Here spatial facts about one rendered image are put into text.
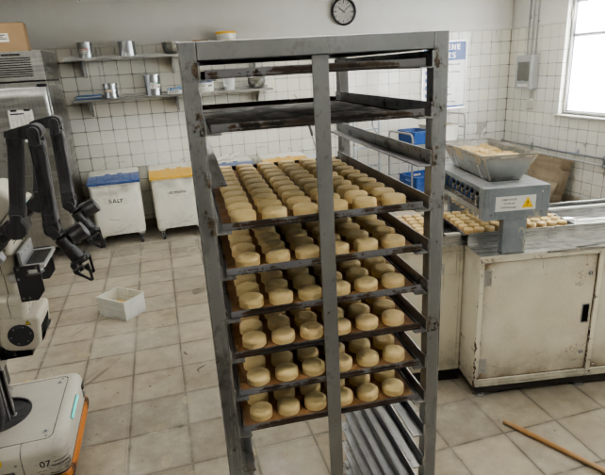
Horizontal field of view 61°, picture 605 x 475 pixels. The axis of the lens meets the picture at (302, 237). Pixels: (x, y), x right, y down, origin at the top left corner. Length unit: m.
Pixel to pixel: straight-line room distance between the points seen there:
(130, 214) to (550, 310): 4.38
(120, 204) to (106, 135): 0.95
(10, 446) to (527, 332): 2.52
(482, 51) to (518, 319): 5.29
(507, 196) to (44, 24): 5.19
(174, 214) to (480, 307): 3.96
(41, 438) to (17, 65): 3.81
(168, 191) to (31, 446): 3.70
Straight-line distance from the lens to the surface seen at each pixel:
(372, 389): 1.23
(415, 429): 1.31
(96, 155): 6.47
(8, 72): 5.67
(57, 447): 2.64
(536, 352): 3.07
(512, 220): 2.67
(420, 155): 1.06
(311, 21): 6.68
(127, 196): 5.87
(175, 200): 5.87
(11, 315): 2.55
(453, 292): 2.91
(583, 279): 3.00
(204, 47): 0.91
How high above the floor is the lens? 1.77
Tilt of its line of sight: 18 degrees down
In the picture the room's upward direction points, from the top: 3 degrees counter-clockwise
